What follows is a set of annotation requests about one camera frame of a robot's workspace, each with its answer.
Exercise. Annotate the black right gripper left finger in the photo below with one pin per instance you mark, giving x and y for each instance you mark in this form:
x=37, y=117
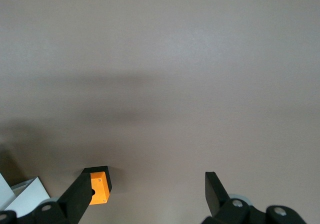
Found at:
x=75, y=199

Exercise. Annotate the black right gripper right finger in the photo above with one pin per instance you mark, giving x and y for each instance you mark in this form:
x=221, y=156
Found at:
x=215, y=194

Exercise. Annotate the orange button box with hole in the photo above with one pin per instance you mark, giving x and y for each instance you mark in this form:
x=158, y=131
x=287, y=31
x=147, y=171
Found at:
x=100, y=189

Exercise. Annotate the white drawer cabinet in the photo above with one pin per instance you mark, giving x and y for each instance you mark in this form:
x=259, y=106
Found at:
x=27, y=199

